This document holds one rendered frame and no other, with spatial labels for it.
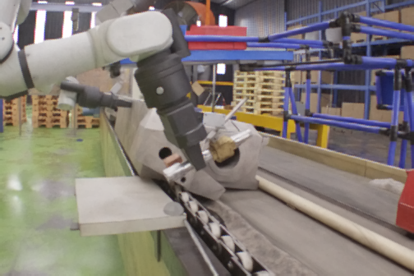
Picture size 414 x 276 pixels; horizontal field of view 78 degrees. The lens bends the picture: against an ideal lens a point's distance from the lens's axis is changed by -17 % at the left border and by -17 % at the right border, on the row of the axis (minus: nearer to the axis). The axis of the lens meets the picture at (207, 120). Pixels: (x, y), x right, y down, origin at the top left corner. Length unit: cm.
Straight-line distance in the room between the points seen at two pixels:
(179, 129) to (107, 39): 19
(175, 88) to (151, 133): 24
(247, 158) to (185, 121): 42
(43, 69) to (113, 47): 11
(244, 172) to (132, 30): 58
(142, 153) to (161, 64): 29
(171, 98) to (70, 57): 18
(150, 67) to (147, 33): 6
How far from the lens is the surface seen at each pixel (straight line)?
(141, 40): 48
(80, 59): 49
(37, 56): 48
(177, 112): 51
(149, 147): 72
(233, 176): 89
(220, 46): 143
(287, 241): 65
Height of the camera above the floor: 104
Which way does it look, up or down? 5 degrees down
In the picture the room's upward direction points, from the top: 2 degrees clockwise
